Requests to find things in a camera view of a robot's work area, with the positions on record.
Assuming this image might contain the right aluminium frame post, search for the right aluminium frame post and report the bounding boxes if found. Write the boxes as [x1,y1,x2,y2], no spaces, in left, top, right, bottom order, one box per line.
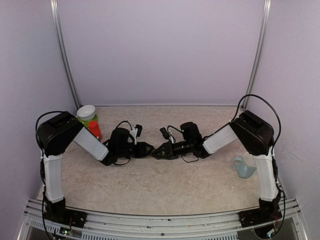
[245,0,272,95]

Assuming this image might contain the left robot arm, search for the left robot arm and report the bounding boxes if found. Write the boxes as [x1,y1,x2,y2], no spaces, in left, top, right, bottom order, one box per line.
[35,110,155,223]

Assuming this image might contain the front aluminium rail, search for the front aluminium rail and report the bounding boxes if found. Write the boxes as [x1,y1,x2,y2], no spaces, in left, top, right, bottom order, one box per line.
[16,198,310,240]

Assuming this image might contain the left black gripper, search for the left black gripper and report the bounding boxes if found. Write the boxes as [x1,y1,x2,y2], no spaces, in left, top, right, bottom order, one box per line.
[117,142,154,159]

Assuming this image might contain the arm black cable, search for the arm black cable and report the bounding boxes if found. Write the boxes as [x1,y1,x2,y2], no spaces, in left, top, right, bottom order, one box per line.
[232,93,282,151]
[34,110,66,156]

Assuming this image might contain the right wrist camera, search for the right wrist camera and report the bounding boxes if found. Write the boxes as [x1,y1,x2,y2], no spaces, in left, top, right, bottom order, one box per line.
[159,127,176,144]

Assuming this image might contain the left aluminium frame post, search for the left aluminium frame post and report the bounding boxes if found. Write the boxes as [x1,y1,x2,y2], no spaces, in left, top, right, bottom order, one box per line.
[49,0,82,110]

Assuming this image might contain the white bowl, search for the white bowl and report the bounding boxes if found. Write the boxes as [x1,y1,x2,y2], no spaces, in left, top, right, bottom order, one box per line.
[76,104,96,121]

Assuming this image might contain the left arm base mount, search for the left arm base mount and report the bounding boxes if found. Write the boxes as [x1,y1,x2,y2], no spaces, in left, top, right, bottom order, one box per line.
[43,196,87,229]

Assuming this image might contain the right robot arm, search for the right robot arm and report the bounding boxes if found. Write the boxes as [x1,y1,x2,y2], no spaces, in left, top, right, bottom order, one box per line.
[151,110,281,222]

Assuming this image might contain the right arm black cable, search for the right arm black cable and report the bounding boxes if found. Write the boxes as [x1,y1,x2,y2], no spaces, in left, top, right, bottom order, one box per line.
[232,93,282,151]

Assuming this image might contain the aluminium frame post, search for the aluminium frame post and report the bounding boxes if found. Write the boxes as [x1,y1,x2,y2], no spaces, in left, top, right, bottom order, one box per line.
[49,0,82,110]
[245,0,272,95]

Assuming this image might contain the green plate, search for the green plate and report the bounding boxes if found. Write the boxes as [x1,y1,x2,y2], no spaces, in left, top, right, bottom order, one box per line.
[76,114,99,128]

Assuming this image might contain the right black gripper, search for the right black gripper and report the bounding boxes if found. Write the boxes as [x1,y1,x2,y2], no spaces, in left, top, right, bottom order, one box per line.
[151,140,193,160]

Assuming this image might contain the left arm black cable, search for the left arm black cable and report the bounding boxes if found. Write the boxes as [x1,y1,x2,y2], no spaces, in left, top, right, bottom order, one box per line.
[34,110,66,156]

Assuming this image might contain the light blue mug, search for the light blue mug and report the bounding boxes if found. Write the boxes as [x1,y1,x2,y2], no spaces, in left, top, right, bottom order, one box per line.
[233,152,257,179]

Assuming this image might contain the red pill bottle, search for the red pill bottle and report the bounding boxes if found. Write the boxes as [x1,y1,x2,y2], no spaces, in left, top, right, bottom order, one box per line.
[88,121,103,140]

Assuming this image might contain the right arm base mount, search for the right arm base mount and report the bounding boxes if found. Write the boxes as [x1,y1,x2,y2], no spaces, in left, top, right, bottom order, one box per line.
[238,199,282,228]

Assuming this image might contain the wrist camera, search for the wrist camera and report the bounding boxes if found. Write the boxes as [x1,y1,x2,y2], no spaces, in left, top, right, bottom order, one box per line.
[159,127,176,144]
[130,124,143,145]

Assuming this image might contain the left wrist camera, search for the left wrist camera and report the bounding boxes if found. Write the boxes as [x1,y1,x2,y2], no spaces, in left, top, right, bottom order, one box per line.
[130,124,143,145]

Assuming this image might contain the green weekly pill organizer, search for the green weekly pill organizer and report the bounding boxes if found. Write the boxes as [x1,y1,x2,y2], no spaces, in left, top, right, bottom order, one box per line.
[147,147,157,159]

